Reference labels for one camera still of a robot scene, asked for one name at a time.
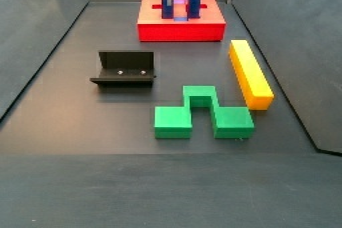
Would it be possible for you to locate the yellow long block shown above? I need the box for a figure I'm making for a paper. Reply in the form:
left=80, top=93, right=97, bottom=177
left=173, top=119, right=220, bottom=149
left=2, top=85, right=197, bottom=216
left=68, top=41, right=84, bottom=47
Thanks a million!
left=228, top=40, right=274, bottom=111

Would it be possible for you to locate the red base board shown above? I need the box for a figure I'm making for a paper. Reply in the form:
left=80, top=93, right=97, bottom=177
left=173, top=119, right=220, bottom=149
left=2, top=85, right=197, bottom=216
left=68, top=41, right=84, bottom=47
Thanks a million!
left=136, top=0, right=225, bottom=42

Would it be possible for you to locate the black angle bracket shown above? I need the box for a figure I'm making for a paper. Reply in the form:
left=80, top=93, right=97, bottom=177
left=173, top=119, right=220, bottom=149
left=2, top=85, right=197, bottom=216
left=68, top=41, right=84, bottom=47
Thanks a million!
left=89, top=50, right=155, bottom=85

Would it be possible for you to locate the blue U-shaped block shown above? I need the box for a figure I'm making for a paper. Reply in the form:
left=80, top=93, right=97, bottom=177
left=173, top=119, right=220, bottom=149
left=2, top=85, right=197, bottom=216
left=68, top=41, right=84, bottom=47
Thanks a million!
left=161, top=0, right=200, bottom=21

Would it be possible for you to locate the green stepped block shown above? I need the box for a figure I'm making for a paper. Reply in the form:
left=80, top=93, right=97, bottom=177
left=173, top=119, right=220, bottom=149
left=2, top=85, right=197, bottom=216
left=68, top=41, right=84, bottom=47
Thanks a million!
left=153, top=85, right=255, bottom=139

